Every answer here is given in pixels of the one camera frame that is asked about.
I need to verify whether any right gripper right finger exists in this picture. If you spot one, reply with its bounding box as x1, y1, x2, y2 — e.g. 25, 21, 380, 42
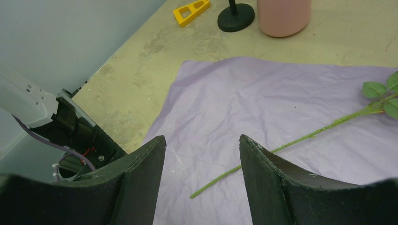
239, 135, 398, 225

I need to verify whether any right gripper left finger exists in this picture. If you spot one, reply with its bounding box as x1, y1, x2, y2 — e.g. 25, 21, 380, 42
0, 135, 166, 225

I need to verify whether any pink and purple wrapping paper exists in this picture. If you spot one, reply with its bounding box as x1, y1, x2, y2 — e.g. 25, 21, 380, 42
145, 58, 398, 225

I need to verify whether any pink single rose stem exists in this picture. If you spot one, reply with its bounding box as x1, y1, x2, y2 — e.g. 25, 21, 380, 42
188, 70, 398, 197

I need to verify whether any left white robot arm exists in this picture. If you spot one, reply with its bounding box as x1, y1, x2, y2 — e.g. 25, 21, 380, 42
0, 61, 59, 159

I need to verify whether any pink tall vase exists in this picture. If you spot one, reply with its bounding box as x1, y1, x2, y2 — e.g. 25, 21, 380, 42
257, 0, 312, 38

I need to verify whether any yellow triangular block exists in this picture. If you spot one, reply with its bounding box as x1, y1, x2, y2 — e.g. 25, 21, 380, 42
173, 0, 211, 28

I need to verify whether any black stand purple microphone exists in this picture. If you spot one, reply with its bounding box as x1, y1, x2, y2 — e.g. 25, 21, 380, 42
217, 0, 255, 32

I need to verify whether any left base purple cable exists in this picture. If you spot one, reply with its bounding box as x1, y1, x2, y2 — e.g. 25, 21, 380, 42
11, 115, 97, 182

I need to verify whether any aluminium frame rail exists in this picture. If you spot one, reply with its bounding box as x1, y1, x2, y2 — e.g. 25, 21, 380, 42
57, 79, 89, 99

